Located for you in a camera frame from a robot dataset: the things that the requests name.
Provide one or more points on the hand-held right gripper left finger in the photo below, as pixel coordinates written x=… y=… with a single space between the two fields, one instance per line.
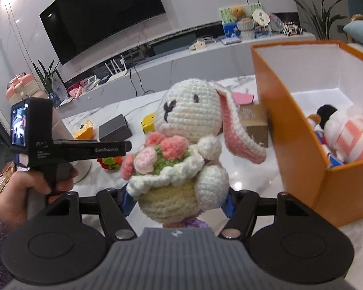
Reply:
x=127 y=202

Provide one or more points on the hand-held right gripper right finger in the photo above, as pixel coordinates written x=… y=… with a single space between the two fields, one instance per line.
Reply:
x=230 y=207

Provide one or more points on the orange cardboard box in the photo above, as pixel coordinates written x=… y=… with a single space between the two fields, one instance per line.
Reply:
x=293 y=145

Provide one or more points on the white crochet bunny with bouquet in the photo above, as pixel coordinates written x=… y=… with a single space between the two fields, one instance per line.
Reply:
x=187 y=111

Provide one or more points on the person's left hand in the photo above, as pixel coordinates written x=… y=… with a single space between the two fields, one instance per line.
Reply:
x=18 y=196

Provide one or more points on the red green crochet flower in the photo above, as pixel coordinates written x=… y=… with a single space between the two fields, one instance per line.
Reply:
x=110 y=164

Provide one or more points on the orange peel shaped toy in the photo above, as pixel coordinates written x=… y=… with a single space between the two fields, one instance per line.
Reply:
x=84 y=131

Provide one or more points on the pink white storage cases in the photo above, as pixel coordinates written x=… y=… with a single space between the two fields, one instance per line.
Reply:
x=21 y=86

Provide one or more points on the small green potted plant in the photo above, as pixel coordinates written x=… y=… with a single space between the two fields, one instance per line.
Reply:
x=45 y=78

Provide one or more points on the dark grey flat box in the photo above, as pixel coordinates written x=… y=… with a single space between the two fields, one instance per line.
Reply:
x=113 y=130

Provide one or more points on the yellow tape measure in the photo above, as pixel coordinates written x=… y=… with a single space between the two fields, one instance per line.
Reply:
x=148 y=123

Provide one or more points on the brown cardboard box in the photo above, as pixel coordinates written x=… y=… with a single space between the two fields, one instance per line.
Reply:
x=255 y=123

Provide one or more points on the white router with antennas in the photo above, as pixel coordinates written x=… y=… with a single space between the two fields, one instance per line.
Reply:
x=116 y=69

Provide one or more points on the pink paper card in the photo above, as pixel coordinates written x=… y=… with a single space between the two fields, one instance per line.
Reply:
x=242 y=98

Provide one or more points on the blue white small packet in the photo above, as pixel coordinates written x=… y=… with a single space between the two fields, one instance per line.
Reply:
x=334 y=160

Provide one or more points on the white pink striped plush toy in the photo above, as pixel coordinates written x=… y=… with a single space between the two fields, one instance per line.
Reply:
x=351 y=136

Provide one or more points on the white television cabinet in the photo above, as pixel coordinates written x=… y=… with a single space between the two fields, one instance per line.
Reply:
x=181 y=57

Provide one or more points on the black white toy vehicle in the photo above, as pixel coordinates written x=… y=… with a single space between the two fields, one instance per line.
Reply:
x=292 y=28

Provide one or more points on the tall green potted plant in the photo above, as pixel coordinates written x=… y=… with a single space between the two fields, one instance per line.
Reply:
x=319 y=15

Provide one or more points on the light teal cushion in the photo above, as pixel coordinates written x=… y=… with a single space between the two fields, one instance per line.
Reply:
x=361 y=34

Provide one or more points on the white photo frame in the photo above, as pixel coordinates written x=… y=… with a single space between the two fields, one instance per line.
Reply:
x=60 y=86

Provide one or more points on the black wall television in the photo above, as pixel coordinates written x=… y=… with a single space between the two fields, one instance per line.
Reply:
x=99 y=12

